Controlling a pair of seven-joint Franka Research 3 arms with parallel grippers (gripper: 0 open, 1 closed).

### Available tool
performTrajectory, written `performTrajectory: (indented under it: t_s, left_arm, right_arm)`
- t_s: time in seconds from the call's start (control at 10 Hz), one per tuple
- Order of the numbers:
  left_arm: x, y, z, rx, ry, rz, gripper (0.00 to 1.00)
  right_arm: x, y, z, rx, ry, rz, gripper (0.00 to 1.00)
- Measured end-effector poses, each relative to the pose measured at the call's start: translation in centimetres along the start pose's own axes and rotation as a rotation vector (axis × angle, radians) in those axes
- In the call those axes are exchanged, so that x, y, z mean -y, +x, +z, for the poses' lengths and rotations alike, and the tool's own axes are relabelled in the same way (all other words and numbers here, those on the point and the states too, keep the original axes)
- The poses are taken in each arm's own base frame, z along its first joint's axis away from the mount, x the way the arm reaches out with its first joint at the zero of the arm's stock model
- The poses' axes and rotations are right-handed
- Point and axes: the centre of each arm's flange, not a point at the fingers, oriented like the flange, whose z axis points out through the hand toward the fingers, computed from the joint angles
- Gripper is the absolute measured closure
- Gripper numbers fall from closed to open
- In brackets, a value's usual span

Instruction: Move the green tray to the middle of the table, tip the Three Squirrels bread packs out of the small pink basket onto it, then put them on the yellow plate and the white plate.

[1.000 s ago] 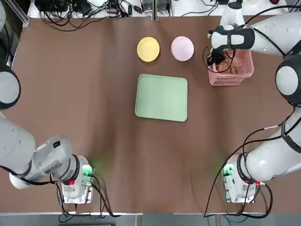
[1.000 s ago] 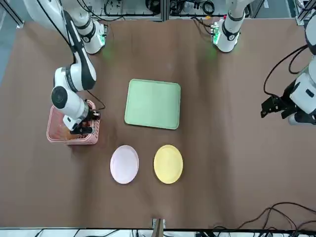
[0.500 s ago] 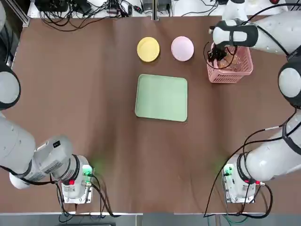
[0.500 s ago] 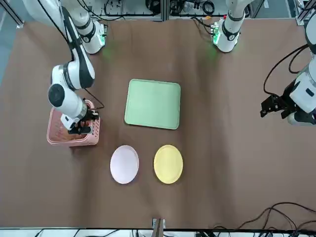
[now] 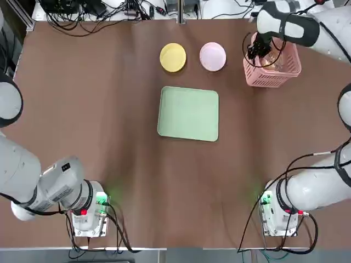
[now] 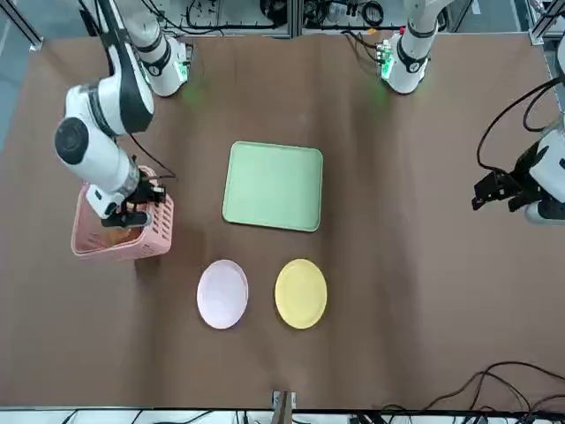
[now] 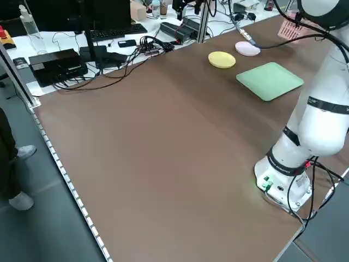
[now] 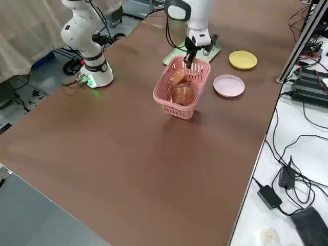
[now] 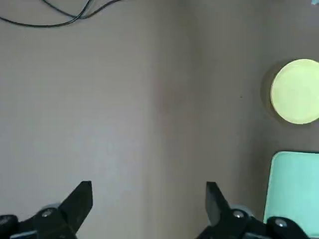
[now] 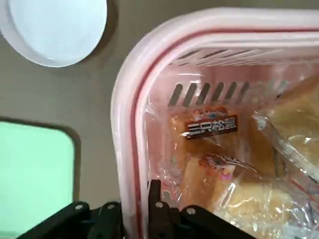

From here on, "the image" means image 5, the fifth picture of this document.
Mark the black table cable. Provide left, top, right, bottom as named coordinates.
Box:
left=45, top=10, right=154, bottom=38

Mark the green rectangular tray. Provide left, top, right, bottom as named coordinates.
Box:
left=157, top=85, right=220, bottom=142

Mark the black base cable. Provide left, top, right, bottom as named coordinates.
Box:
left=65, top=202, right=142, bottom=254
left=237, top=191, right=319, bottom=253

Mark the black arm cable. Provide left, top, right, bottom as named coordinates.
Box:
left=284, top=149, right=341, bottom=182

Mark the white round plate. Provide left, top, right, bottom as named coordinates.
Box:
left=199, top=42, right=228, bottom=72

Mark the aluminium centre post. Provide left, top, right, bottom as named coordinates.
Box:
left=177, top=0, right=186, bottom=25

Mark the aluminium frame strut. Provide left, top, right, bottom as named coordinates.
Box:
left=16, top=0, right=36, bottom=31

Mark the yellow round plate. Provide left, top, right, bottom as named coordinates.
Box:
left=159, top=43, right=188, bottom=73

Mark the small pink plastic basket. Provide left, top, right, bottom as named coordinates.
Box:
left=242, top=37, right=302, bottom=88

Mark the black power supply box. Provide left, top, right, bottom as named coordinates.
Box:
left=83, top=0, right=108, bottom=16
left=41, top=0, right=81, bottom=14

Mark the clear-wrapped bread pack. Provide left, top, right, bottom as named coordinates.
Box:
left=260, top=52, right=287, bottom=71

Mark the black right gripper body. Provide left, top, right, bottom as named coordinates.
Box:
left=246, top=32, right=275, bottom=66

